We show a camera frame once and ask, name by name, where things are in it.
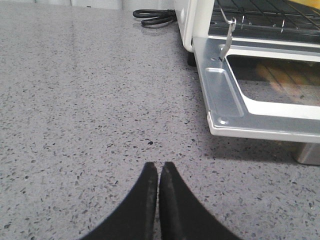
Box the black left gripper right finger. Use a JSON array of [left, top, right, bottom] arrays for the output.
[[159, 162, 239, 240]]

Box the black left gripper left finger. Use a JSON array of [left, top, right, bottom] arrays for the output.
[[83, 162, 158, 240]]

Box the oven glass door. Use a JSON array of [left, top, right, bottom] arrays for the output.
[[193, 37, 320, 144]]

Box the golden croissant bread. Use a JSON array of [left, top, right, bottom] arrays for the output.
[[290, 0, 320, 9]]

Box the white Toshiba toaster oven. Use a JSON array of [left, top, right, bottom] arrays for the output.
[[173, 0, 320, 67]]

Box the black power cable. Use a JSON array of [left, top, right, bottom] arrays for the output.
[[132, 9, 177, 28]]

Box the wire oven rack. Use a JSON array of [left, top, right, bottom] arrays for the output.
[[210, 0, 320, 36]]

